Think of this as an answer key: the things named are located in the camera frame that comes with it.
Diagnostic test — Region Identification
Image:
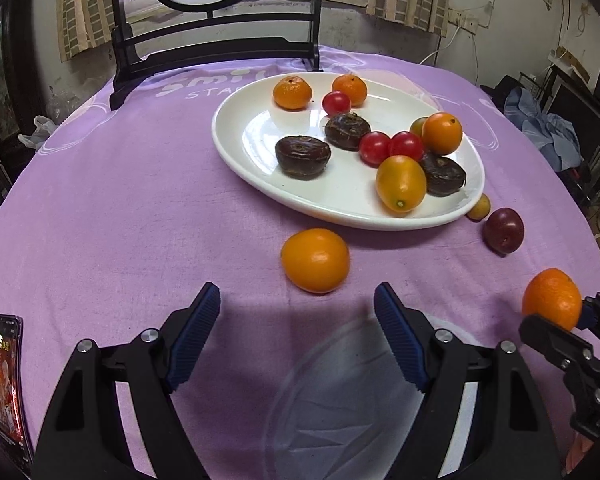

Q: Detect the orange tangerine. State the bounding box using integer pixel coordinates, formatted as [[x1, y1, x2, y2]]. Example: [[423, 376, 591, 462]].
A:
[[522, 268, 583, 332], [331, 73, 368, 108], [272, 74, 313, 111], [280, 228, 351, 295], [421, 112, 464, 156]]

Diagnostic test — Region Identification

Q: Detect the person's right hand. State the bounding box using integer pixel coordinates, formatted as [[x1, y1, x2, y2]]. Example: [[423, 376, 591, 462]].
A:
[[565, 432, 598, 476]]

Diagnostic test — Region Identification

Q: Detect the dark brown water chestnut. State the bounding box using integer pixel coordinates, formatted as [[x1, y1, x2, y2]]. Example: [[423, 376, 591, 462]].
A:
[[419, 152, 467, 197], [274, 135, 332, 181], [324, 113, 372, 152]]

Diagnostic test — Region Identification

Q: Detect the purple printed tablecloth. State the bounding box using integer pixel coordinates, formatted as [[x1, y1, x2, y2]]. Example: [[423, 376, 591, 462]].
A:
[[0, 42, 600, 480]]

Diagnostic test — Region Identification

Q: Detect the black monitor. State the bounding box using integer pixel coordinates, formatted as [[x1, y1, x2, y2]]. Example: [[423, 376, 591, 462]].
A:
[[545, 67, 600, 161]]

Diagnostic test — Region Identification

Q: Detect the white plastic bag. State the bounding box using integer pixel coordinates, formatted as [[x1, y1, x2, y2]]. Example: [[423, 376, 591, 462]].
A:
[[17, 115, 56, 150]]

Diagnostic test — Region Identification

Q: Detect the white wall outlet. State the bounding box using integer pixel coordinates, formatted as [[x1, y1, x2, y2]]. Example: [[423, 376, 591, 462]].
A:
[[447, 7, 493, 31]]

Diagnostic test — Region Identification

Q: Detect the blue cloth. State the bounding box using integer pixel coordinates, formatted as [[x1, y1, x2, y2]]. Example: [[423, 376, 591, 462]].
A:
[[510, 85, 586, 171]]

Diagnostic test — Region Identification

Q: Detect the yellow oval tomato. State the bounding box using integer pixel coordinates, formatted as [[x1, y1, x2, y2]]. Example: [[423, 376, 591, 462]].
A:
[[375, 155, 427, 213]]

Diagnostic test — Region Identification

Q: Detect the round painted screen black stand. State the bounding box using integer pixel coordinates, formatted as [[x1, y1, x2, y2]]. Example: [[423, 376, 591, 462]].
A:
[[109, 0, 326, 111]]

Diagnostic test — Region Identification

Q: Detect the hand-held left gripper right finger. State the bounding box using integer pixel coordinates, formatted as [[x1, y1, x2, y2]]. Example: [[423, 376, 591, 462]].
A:
[[373, 282, 563, 480]]

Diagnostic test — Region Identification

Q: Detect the small yellow kumquat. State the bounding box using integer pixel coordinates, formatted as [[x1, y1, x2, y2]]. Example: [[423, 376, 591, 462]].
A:
[[466, 193, 492, 222]]

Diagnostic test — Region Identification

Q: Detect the white oval plate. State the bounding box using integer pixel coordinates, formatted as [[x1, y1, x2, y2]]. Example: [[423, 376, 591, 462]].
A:
[[211, 72, 486, 232]]

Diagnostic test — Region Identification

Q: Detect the red cherry tomato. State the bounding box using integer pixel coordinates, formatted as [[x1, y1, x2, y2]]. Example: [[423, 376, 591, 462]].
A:
[[388, 131, 425, 161], [322, 91, 352, 117], [358, 131, 392, 168]]

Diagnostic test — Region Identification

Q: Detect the dark purple plum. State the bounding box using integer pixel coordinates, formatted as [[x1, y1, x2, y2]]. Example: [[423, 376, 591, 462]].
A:
[[483, 207, 525, 254]]

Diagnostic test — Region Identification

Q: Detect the white power cable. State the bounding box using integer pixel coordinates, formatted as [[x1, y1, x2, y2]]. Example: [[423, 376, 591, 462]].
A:
[[420, 25, 461, 66]]

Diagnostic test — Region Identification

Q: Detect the red printed packet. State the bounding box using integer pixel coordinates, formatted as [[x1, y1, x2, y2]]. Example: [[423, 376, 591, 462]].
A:
[[0, 312, 33, 463]]

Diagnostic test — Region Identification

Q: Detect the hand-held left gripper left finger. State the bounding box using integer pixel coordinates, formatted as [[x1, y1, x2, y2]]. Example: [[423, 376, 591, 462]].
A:
[[32, 281, 222, 480]]

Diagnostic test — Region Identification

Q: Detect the dark wooden cabinet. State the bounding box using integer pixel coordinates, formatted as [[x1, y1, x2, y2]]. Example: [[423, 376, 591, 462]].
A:
[[0, 0, 51, 171]]

